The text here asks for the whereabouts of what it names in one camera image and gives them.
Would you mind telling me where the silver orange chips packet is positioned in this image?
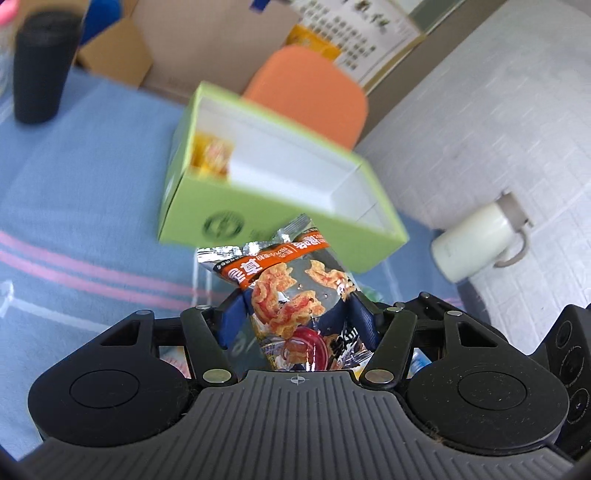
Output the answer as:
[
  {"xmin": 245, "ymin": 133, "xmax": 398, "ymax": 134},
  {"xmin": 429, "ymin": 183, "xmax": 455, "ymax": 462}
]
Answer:
[{"xmin": 197, "ymin": 214, "xmax": 373, "ymax": 373}]

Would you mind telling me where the white thermos jug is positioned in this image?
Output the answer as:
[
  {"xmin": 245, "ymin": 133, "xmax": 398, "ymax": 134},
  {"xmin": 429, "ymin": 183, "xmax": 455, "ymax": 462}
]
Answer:
[{"xmin": 431, "ymin": 191, "xmax": 530, "ymax": 283}]

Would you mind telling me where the green cardboard box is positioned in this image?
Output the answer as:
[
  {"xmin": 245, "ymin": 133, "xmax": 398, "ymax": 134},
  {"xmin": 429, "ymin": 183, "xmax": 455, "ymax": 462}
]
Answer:
[{"xmin": 158, "ymin": 82, "xmax": 409, "ymax": 272}]

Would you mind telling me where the yellow snack packet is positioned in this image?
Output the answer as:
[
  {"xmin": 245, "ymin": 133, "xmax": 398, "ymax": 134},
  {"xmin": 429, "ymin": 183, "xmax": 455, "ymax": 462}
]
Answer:
[{"xmin": 190, "ymin": 131, "xmax": 235, "ymax": 178}]

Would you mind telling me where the orange chair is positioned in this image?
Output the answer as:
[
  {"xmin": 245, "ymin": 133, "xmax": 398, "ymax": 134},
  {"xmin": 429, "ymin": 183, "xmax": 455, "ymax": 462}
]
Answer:
[{"xmin": 243, "ymin": 45, "xmax": 369, "ymax": 150}]

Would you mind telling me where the beige paper bag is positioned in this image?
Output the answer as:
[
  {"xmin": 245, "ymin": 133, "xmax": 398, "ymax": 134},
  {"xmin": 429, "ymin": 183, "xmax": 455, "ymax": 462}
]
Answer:
[{"xmin": 131, "ymin": 0, "xmax": 301, "ymax": 103}]

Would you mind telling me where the brown cardboard box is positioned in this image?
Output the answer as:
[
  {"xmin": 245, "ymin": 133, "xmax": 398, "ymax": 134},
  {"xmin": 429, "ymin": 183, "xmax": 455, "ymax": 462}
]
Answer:
[{"xmin": 76, "ymin": 0, "xmax": 153, "ymax": 89}]

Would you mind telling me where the white text poster board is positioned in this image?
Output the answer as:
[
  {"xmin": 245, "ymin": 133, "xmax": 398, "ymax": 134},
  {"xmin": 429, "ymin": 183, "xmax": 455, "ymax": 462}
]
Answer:
[{"xmin": 287, "ymin": 0, "xmax": 426, "ymax": 93}]

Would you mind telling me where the black tumbler cup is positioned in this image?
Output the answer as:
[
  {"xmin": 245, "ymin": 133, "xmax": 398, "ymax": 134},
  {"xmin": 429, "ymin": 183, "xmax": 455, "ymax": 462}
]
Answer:
[{"xmin": 13, "ymin": 8, "xmax": 83, "ymax": 125}]

